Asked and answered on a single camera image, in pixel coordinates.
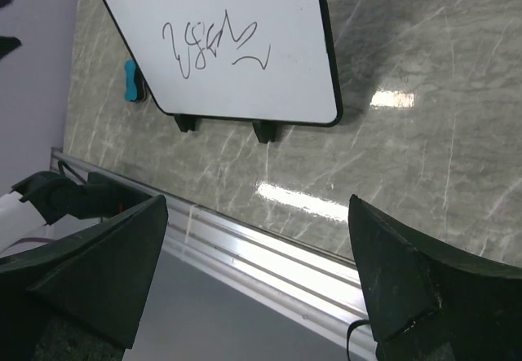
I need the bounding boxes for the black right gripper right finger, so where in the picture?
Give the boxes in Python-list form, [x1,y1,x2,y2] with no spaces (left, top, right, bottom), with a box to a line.
[348,196,521,360]

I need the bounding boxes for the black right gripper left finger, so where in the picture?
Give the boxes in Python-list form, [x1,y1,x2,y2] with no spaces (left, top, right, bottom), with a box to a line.
[1,196,168,360]

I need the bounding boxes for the blue whiteboard eraser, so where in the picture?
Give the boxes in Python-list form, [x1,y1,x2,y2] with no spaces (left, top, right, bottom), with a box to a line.
[124,59,148,103]

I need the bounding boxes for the white whiteboard black frame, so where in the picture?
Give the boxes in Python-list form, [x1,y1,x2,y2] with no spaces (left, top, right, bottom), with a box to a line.
[102,0,343,143]

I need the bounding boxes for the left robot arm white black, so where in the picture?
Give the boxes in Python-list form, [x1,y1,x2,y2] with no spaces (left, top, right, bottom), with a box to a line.
[1,171,151,252]

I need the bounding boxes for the aluminium rail table edge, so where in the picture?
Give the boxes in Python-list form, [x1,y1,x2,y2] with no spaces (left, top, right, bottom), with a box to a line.
[50,148,376,360]

